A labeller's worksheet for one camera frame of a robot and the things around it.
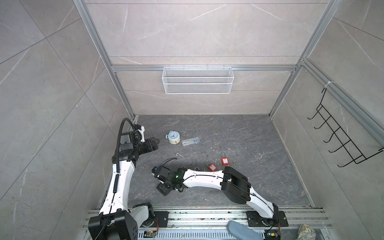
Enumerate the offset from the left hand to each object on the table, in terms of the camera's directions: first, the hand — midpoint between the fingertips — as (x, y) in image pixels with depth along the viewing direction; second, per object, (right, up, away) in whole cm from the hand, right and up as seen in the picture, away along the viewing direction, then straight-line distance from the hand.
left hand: (152, 138), depth 80 cm
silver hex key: (+11, -12, +18) cm, 24 cm away
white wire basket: (+25, +39, +22) cm, 52 cm away
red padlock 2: (+43, -16, +13) cm, 47 cm away
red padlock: (+34, -18, +9) cm, 40 cm away
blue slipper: (+45, -42, -12) cm, 63 cm away
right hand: (+5, -27, +5) cm, 28 cm away
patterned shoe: (+75, -42, -13) cm, 87 cm away
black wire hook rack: (+89, -5, -21) cm, 91 cm away
